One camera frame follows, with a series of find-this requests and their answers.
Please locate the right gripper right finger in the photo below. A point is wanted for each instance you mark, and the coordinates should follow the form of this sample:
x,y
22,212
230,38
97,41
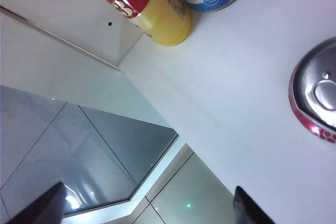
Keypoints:
x,y
249,208

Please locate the white glass cabinet door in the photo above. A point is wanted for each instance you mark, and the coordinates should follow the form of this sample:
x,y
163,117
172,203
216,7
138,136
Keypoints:
x,y
52,64

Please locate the red beverage can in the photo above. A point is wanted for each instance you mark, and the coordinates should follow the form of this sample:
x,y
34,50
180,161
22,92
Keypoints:
x,y
315,90

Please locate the yellow detergent bottle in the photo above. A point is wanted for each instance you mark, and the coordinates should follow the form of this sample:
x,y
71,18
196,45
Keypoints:
x,y
162,19

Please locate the white cabinet body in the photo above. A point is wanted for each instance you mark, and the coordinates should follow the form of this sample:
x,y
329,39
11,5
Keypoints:
x,y
236,77

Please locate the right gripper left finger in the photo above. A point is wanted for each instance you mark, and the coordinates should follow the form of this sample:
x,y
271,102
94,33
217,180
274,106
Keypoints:
x,y
39,208

